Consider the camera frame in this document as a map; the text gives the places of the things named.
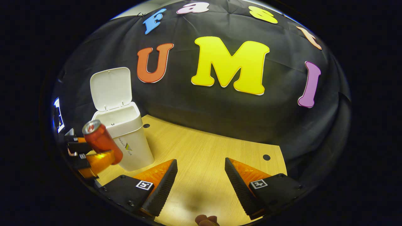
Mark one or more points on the computer monitor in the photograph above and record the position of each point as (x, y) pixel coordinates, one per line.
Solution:
(58, 116)

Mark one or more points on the black backdrop cloth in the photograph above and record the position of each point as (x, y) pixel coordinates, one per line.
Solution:
(220, 119)

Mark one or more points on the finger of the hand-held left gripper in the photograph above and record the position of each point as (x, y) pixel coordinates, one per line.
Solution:
(80, 147)
(82, 163)

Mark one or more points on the red pop can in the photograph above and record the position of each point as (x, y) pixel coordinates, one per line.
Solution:
(102, 141)

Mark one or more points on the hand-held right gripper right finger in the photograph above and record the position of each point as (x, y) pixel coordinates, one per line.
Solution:
(240, 188)

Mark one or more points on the white desktop garbage bin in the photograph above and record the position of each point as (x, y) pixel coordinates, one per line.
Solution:
(132, 147)

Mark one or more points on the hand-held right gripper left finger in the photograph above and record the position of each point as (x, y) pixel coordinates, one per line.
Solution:
(163, 188)

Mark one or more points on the wooden desktop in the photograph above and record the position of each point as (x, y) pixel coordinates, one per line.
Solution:
(204, 157)

